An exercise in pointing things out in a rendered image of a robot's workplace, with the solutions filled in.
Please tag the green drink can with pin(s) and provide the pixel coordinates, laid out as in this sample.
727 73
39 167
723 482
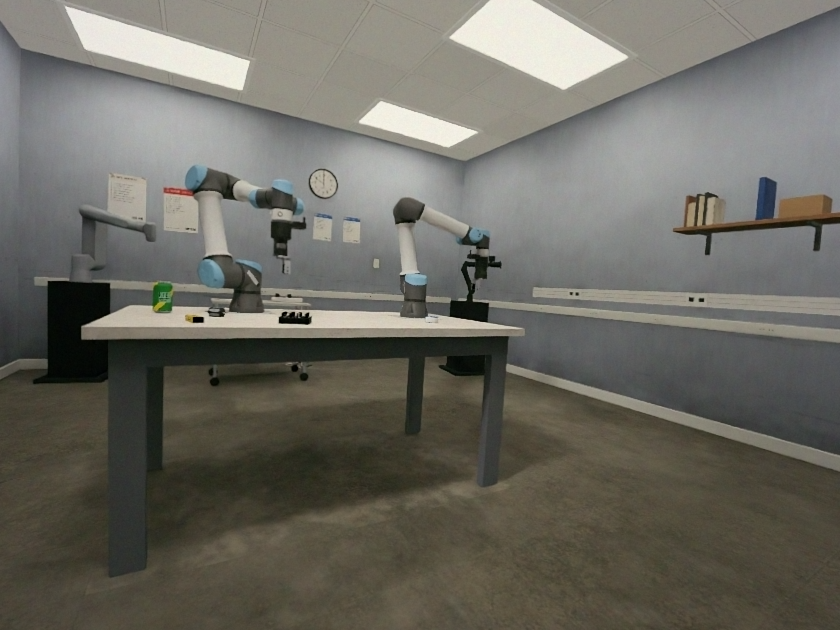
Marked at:
162 297

